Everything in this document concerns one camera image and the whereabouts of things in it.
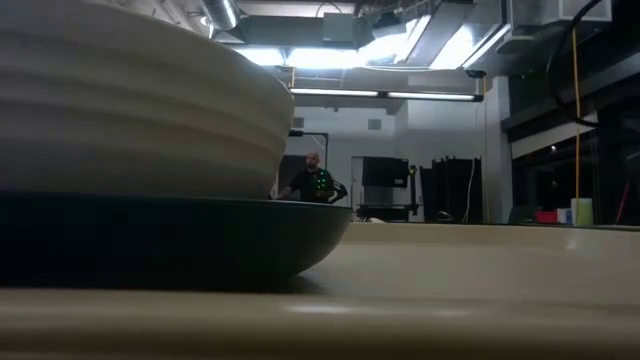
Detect black gantry frame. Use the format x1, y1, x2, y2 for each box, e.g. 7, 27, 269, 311
288, 129, 330, 171

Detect silver ventilation duct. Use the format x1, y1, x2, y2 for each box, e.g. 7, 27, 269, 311
199, 0, 241, 31

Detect beige plastic tray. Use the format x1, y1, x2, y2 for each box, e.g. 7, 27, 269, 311
0, 222, 640, 360

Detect thick dark robot cable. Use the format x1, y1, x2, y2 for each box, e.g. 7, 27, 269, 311
543, 0, 604, 129

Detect white ridged bowl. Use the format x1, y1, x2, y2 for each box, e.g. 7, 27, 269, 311
0, 0, 296, 201

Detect red rod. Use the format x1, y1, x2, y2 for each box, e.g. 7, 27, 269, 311
615, 180, 632, 224

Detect white bowl with black rim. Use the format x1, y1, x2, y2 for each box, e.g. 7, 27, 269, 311
0, 192, 354, 292

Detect black folded panels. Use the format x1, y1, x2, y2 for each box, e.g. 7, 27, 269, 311
418, 155, 485, 224

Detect long ceiling light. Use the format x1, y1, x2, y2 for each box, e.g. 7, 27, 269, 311
288, 87, 485, 103

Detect person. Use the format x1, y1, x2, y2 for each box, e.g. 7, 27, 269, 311
276, 151, 335, 205

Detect grey ceiling unit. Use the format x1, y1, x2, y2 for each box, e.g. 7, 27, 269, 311
321, 12, 357, 44

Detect television on rolling stand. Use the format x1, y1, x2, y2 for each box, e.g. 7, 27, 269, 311
355, 155, 422, 223

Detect green plastic container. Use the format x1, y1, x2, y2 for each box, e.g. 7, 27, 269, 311
570, 197, 595, 227

